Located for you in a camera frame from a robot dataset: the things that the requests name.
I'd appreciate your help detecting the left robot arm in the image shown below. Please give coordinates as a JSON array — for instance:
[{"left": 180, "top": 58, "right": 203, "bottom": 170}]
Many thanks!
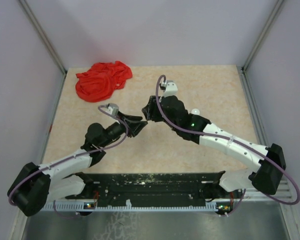
[{"left": 7, "top": 112, "right": 147, "bottom": 217}]

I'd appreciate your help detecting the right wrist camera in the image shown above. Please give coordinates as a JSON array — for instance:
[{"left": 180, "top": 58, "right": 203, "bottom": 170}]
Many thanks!
[{"left": 159, "top": 80, "right": 178, "bottom": 98}]

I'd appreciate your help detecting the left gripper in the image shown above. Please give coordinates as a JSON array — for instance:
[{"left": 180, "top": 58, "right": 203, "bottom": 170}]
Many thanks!
[{"left": 100, "top": 111, "right": 148, "bottom": 148}]

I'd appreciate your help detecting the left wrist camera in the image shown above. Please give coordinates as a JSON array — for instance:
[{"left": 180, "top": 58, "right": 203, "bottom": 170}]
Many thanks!
[{"left": 106, "top": 103, "right": 119, "bottom": 117}]

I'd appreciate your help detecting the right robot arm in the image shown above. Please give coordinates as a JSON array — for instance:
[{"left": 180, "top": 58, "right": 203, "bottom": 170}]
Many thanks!
[{"left": 142, "top": 95, "right": 286, "bottom": 198}]

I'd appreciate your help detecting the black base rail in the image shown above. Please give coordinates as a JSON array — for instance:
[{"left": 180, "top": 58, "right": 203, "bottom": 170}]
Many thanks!
[{"left": 64, "top": 171, "right": 242, "bottom": 208}]

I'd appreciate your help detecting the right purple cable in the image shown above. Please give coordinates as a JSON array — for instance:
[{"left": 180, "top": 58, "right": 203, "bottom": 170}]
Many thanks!
[{"left": 156, "top": 74, "right": 300, "bottom": 217}]

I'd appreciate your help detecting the red cloth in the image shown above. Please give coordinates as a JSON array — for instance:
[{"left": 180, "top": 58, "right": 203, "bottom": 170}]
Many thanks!
[{"left": 75, "top": 61, "right": 133, "bottom": 103}]

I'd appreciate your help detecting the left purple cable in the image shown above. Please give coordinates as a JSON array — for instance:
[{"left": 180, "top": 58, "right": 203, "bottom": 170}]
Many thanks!
[{"left": 7, "top": 104, "right": 130, "bottom": 221}]

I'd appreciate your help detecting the purple cable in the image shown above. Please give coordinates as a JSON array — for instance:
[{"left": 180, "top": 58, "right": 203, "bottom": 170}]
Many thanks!
[
  {"left": 156, "top": 74, "right": 300, "bottom": 217},
  {"left": 7, "top": 104, "right": 130, "bottom": 221}
]

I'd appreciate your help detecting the white earbud case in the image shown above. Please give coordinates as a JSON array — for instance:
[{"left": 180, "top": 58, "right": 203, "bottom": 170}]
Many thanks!
[{"left": 191, "top": 108, "right": 201, "bottom": 115}]

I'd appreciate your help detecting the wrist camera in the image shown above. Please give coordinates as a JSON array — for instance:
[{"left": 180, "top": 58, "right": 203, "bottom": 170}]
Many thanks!
[
  {"left": 106, "top": 103, "right": 119, "bottom": 117},
  {"left": 159, "top": 80, "right": 178, "bottom": 98}
]

